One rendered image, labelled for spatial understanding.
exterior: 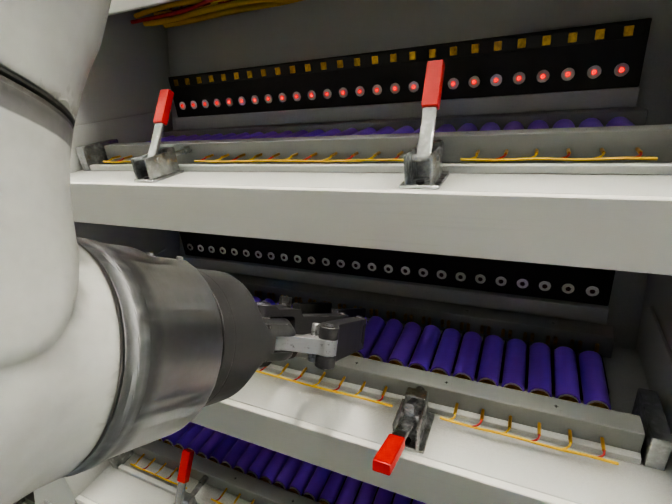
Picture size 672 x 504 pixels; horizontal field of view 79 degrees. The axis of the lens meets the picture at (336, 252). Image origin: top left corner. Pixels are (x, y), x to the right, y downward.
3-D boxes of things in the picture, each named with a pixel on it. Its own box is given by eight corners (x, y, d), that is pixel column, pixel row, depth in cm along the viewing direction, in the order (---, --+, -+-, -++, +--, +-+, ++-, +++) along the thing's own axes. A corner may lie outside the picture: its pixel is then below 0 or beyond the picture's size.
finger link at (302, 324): (244, 302, 26) (260, 305, 25) (341, 304, 35) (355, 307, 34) (236, 363, 26) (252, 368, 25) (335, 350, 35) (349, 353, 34)
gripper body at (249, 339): (239, 275, 19) (325, 283, 27) (115, 258, 22) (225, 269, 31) (217, 439, 19) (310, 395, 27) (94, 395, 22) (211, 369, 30)
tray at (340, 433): (685, 594, 25) (731, 493, 21) (70, 380, 51) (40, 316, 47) (629, 379, 42) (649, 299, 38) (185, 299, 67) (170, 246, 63)
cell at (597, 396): (600, 368, 37) (609, 421, 32) (576, 364, 38) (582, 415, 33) (603, 352, 36) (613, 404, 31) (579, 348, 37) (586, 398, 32)
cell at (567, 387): (574, 363, 38) (579, 415, 33) (552, 359, 39) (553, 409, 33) (577, 348, 37) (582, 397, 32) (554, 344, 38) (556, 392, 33)
